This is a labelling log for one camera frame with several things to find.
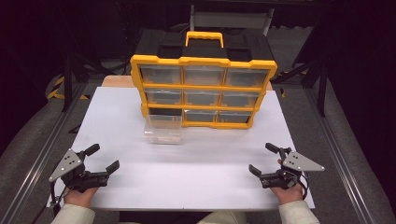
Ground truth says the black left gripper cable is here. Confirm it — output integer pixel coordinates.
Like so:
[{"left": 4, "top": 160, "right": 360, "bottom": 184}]
[{"left": 49, "top": 181, "right": 68, "bottom": 217}]

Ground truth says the clear plastic drawer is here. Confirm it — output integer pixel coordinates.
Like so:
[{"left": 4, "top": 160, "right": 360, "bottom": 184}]
[{"left": 143, "top": 114, "right": 183, "bottom": 146}]

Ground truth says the yellow black floor tape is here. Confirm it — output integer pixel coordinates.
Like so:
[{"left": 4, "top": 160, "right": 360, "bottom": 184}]
[{"left": 46, "top": 76, "right": 91, "bottom": 102}]

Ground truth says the yellow black drawer organizer cabinet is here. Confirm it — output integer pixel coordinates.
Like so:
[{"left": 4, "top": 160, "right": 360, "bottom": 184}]
[{"left": 129, "top": 29, "right": 278, "bottom": 131}]

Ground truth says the metal floor rail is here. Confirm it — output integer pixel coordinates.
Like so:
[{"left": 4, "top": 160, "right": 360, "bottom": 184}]
[
  {"left": 0, "top": 82, "right": 92, "bottom": 224},
  {"left": 303, "top": 87, "right": 379, "bottom": 224}
]

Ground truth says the person's right hand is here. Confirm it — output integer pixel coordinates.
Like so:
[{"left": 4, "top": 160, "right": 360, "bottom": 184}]
[{"left": 270, "top": 182, "right": 305, "bottom": 206}]

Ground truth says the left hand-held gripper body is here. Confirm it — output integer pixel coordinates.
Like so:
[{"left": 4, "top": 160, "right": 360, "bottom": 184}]
[{"left": 48, "top": 148, "right": 110, "bottom": 193}]

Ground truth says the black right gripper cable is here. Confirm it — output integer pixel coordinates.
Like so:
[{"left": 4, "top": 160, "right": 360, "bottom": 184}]
[{"left": 298, "top": 172, "right": 310, "bottom": 201}]

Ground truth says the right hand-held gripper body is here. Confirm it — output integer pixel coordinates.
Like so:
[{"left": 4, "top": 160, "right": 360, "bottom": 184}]
[{"left": 261, "top": 147, "right": 326, "bottom": 190}]

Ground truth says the black metal stand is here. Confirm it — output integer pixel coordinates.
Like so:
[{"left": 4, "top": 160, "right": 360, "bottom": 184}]
[
  {"left": 59, "top": 6, "right": 106, "bottom": 114},
  {"left": 274, "top": 46, "right": 329, "bottom": 119}
]

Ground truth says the person's beige trouser leg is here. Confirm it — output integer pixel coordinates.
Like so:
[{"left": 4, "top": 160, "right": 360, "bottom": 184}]
[{"left": 195, "top": 211, "right": 248, "bottom": 224}]

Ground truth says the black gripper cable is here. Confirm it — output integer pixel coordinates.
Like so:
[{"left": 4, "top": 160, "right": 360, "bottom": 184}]
[
  {"left": 49, "top": 181, "right": 68, "bottom": 217},
  {"left": 298, "top": 172, "right": 310, "bottom": 201}
]

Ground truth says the person's left hand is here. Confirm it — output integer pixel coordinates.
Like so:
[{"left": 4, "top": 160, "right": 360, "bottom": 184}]
[{"left": 64, "top": 186, "right": 99, "bottom": 209}]

